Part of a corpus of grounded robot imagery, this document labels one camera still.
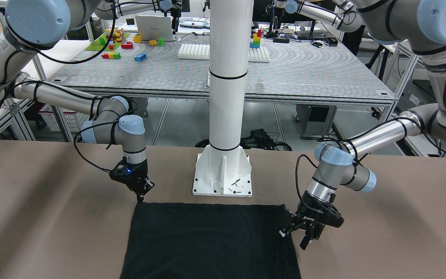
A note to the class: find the white laptop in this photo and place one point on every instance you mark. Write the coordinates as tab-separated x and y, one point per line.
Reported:
154	27

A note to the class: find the red green block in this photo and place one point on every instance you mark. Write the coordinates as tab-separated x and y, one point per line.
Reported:
111	55

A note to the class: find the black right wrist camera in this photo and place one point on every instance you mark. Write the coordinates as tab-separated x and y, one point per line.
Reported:
121	173

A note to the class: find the white plastic basket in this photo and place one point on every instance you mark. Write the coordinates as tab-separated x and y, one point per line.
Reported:
73	119

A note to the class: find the aluminium slatted work table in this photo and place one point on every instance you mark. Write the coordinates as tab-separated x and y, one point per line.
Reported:
178	95

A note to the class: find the black printed t-shirt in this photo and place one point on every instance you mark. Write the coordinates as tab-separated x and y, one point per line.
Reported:
208	241

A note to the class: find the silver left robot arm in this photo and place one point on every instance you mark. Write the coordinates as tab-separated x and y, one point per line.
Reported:
423	24

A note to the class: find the stacked colourful block tower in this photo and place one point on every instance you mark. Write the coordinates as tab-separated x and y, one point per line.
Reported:
256	39

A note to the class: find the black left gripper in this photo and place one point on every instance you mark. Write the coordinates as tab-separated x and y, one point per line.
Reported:
311	212

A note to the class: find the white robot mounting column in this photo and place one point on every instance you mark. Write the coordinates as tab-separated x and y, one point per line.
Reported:
223	168

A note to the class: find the blue building block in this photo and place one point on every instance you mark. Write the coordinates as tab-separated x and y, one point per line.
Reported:
140	57

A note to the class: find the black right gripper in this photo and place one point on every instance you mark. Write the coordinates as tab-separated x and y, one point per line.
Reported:
141	173

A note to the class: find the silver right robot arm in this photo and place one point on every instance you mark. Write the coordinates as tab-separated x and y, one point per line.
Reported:
34	25

